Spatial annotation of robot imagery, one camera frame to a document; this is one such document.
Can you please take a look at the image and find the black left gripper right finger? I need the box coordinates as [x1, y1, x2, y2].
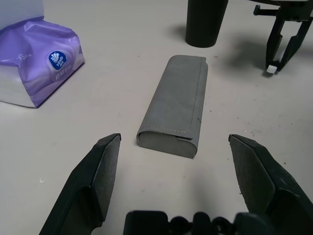
[228, 134, 313, 235]

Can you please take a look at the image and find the grey glasses case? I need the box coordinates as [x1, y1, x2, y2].
[135, 55, 209, 159]

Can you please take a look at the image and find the purple tissue pack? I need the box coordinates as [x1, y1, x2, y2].
[0, 0, 86, 109]

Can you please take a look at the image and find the black cup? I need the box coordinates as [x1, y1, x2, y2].
[185, 0, 228, 48]

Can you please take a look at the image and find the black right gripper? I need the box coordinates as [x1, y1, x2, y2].
[253, 0, 313, 73]

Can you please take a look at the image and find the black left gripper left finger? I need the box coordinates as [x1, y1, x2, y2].
[39, 133, 122, 235]

